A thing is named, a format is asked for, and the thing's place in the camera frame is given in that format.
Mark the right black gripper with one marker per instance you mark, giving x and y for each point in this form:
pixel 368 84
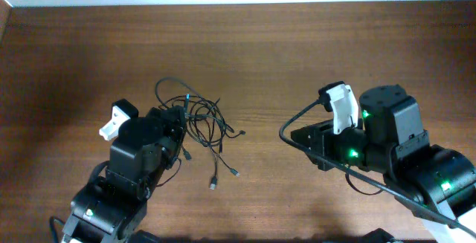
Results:
pixel 323 135

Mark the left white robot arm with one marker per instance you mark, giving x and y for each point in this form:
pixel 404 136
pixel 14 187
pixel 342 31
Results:
pixel 113 203

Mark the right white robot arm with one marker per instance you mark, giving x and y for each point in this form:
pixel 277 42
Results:
pixel 439 188

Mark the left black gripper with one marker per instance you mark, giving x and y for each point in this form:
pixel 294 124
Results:
pixel 175 129

